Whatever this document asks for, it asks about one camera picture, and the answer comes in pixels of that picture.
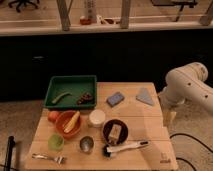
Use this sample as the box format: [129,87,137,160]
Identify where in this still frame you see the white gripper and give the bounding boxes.
[158,87,185,126]

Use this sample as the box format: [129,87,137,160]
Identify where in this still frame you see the blue sponge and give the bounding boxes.
[106,92,125,107]

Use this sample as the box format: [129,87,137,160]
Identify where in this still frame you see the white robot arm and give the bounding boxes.
[158,62,213,126]

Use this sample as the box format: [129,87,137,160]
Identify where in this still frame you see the white paper cup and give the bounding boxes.
[88,109,106,128]

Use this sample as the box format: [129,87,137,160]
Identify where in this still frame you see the small metal cup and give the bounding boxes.
[80,136,94,154]

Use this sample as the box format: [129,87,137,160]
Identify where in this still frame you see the green plastic cup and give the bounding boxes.
[48,134,64,151]

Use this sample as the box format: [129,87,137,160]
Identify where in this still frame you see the grey folded cloth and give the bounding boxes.
[136,88,154,106]

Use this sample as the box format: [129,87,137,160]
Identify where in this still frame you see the tan bread slice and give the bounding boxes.
[108,124,121,144]

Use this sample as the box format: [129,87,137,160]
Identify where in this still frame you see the dark brown plate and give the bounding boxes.
[102,119,128,146]

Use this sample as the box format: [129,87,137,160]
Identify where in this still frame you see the white dish brush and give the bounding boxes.
[102,141,149,157]

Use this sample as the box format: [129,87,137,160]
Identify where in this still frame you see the brown grape bunch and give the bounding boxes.
[77,93,93,105]

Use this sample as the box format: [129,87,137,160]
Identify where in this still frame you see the yellow banana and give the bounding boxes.
[64,111,80,133]

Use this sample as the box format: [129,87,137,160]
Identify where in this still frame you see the orange bowl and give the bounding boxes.
[55,111,82,139]

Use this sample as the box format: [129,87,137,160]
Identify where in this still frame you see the green plastic tray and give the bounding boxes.
[44,75,97,110]

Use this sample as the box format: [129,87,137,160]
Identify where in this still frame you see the green bean pod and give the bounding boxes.
[52,92,72,104]

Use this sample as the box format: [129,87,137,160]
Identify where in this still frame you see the silver fork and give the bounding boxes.
[32,154,66,164]

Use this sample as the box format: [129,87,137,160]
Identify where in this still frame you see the red white bottle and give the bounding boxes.
[80,0,97,25]

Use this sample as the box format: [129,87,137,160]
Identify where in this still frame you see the black pole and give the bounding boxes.
[4,136,15,171]

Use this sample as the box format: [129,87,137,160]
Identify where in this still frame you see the office chair base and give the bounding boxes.
[8,0,40,13]

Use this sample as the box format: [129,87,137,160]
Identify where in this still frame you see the black cable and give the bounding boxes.
[169,132,213,171]

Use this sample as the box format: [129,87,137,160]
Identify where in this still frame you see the black table frame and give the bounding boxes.
[150,0,198,22]

